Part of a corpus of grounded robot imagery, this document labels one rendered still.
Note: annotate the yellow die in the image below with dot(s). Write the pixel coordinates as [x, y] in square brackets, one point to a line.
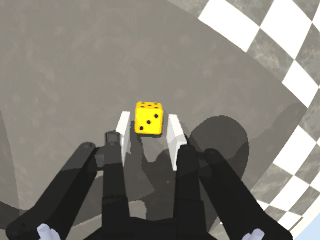
[148, 118]

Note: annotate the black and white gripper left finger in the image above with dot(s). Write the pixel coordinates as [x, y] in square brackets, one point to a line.
[53, 215]

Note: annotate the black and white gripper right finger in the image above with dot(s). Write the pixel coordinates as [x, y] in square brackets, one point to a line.
[239, 212]

